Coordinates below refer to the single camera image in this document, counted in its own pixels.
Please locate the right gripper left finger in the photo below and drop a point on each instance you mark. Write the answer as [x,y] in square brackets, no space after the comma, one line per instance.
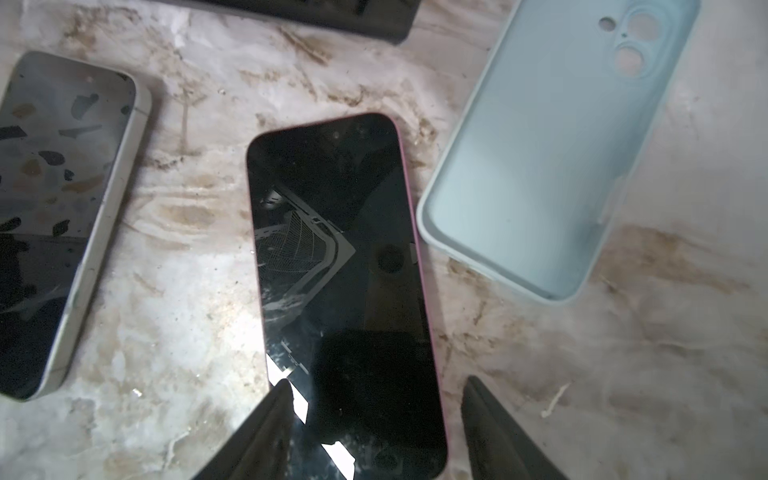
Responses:
[260,447]

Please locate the black phone case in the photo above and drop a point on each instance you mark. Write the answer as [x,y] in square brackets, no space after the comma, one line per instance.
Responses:
[387,20]

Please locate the light blue phone case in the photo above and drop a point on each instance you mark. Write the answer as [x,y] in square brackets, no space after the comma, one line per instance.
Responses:
[528,185]

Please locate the purple edged phone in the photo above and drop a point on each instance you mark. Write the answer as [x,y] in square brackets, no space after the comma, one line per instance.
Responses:
[342,300]

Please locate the silver edged phone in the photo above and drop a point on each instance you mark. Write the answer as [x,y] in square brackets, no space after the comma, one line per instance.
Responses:
[70,133]

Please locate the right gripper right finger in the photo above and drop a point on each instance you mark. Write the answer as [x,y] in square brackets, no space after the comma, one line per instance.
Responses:
[498,446]

